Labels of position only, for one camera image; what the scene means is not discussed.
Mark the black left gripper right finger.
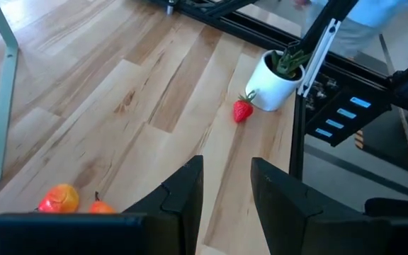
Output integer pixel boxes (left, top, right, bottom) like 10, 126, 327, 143
250, 157, 408, 255

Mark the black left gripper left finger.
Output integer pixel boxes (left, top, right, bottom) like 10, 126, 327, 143
0, 154, 204, 255

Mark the orange pear with stem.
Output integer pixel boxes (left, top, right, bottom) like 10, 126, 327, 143
89, 191, 116, 215

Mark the red strawberry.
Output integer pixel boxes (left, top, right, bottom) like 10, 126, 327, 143
232, 90, 257, 124

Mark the small orange fruit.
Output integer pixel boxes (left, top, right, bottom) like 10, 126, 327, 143
38, 183, 80, 213

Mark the black box with blue labels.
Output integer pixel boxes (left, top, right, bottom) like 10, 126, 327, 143
305, 84, 392, 148

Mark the white pot with plant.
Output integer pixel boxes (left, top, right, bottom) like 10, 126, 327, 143
245, 47, 311, 113

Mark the person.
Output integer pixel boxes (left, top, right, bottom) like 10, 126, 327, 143
302, 0, 408, 61

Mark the silver bracket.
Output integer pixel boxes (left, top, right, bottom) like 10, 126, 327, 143
297, 18, 342, 97

